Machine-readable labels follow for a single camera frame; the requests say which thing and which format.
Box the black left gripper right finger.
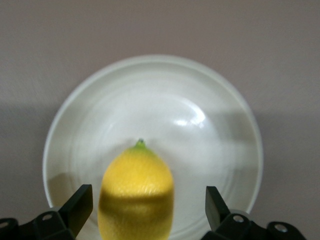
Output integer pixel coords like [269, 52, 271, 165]
[202, 185, 307, 240]

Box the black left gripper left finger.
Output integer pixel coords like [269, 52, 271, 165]
[0, 184, 94, 240]

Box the yellow lemon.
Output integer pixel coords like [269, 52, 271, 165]
[97, 138, 175, 240]

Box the beige plate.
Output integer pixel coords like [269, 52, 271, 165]
[42, 54, 265, 239]

